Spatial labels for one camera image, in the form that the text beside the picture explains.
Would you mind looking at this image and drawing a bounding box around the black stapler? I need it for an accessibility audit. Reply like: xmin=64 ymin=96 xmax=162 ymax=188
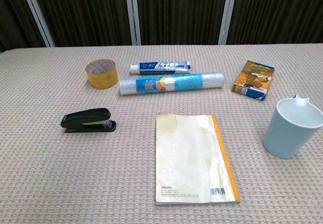
xmin=60 ymin=107 xmax=118 ymax=134

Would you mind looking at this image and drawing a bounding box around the beige booklet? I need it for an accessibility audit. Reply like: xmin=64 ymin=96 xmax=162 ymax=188
xmin=154 ymin=111 xmax=241 ymax=206

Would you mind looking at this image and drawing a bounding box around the plastic wrap roll blue label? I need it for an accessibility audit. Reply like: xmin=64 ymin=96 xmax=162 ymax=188
xmin=119 ymin=73 xmax=226 ymax=96

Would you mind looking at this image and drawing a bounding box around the blue and white toothpaste tube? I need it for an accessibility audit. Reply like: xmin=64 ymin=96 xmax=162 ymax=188
xmin=130 ymin=60 xmax=192 ymax=76

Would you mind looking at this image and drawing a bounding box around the clear yellowish packing tape roll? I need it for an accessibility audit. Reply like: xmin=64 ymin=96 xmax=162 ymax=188
xmin=85 ymin=59 xmax=119 ymax=90

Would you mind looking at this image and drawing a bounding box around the orange and blue cardboard box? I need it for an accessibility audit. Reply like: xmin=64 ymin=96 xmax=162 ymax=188
xmin=232 ymin=60 xmax=276 ymax=101

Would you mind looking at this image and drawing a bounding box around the beige woven tablecloth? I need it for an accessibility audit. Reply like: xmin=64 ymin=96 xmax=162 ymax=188
xmin=0 ymin=43 xmax=323 ymax=224

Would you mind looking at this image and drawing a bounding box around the dark brown curtain backdrop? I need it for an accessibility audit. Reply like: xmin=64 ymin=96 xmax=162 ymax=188
xmin=0 ymin=0 xmax=323 ymax=53

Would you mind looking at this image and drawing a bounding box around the pale blue plastic cup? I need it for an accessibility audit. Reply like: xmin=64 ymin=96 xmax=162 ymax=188
xmin=262 ymin=94 xmax=323 ymax=159

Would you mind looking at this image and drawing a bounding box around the grey metal screen post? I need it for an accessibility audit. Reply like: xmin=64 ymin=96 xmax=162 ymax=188
xmin=217 ymin=0 xmax=239 ymax=46
xmin=19 ymin=0 xmax=56 ymax=48
xmin=124 ymin=0 xmax=142 ymax=46

